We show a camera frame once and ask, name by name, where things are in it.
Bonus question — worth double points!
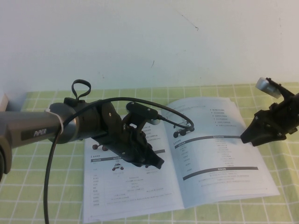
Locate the black left camera mount bracket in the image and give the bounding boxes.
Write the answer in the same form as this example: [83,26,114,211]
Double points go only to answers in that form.
[121,111,150,134]

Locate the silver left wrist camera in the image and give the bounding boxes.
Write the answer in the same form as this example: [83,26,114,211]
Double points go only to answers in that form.
[125,101,162,125]

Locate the black flat strap loop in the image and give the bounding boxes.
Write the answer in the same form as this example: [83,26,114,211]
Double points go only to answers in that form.
[71,79,91,101]

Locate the beige board edge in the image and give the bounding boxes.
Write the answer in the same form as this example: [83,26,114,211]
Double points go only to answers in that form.
[0,93,9,112]

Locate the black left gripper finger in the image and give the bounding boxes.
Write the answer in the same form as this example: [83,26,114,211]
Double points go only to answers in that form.
[145,139,166,165]
[137,158,162,170]

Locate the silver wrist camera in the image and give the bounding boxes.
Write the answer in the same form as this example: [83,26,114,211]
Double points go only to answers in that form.
[255,77,282,99]
[125,101,162,125]

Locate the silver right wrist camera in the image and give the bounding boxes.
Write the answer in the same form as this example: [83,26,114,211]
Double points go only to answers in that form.
[255,77,282,99]

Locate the white zip tie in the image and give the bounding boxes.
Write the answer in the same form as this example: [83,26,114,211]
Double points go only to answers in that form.
[43,107,65,139]

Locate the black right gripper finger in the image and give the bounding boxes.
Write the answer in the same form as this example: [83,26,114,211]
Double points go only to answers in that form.
[240,117,270,144]
[252,130,287,147]

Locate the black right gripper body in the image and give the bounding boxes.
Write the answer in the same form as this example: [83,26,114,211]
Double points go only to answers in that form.
[254,92,299,136]

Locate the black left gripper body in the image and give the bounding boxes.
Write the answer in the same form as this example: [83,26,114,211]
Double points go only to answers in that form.
[93,120,153,168]

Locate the green white checkered tablecloth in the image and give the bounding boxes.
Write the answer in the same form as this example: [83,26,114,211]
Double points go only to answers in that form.
[0,83,299,224]

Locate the white product catalogue book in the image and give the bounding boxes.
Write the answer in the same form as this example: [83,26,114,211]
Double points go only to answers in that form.
[81,97,281,222]

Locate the black left camera cable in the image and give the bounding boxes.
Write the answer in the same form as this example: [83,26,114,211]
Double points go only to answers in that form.
[43,97,196,224]

